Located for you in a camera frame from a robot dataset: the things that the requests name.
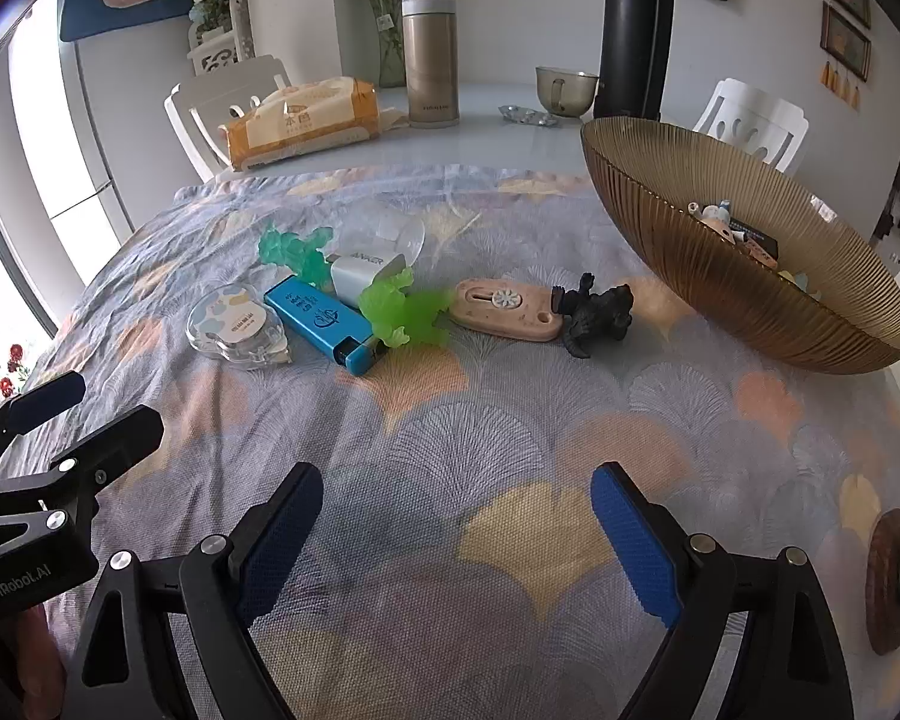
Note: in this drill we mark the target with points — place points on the pink utility knife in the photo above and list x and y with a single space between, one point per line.
495 307

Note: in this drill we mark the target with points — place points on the tall black thermos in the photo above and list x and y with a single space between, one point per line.
634 30

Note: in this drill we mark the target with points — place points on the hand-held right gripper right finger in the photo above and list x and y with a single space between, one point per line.
637 540

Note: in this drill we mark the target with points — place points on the clear correction tape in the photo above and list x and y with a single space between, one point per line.
232 326

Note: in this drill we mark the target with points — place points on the person's left hand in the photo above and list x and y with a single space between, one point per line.
37 652

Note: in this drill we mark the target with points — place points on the white charger plug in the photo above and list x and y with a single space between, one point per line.
360 270

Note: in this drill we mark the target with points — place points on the red flowering plant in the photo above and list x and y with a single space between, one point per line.
13 371

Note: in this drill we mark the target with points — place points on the blue and white figure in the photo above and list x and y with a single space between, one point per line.
721 214

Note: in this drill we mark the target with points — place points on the pale blue translucent toy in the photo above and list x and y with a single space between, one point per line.
801 283

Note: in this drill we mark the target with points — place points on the light green dinosaur toy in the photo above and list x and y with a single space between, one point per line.
405 311

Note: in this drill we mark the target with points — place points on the blue lighter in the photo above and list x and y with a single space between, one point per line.
315 319

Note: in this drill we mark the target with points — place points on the orange tissue pack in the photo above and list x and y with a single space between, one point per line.
300 124

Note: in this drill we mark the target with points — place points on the black rectangular box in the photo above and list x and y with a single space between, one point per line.
757 234

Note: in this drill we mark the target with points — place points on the brown ribbed glass bowl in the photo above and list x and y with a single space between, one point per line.
682 240

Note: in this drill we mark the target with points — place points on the brown round object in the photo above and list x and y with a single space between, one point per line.
889 585

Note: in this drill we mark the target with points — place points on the white plastic chair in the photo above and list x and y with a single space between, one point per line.
195 112
750 120

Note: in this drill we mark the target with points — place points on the black dinosaur toy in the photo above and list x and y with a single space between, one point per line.
592 311

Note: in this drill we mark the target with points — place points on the orange hanging ornaments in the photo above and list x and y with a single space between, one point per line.
840 82

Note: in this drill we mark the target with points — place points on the white carved shelf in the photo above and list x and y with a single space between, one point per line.
221 56

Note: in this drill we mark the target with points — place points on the leaf-print tablecloth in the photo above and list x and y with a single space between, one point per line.
495 405

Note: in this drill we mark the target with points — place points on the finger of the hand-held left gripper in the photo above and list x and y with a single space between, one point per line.
120 439
45 401

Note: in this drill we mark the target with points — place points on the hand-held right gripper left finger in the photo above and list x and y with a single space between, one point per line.
281 540

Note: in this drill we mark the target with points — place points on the clear glass vase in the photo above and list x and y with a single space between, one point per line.
388 52

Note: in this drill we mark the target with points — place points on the gold thermos flask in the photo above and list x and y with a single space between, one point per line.
429 60

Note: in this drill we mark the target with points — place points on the smoky glass cup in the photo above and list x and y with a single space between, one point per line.
566 94

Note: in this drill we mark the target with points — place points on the teal translucent dinosaur toy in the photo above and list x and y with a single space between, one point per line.
292 251

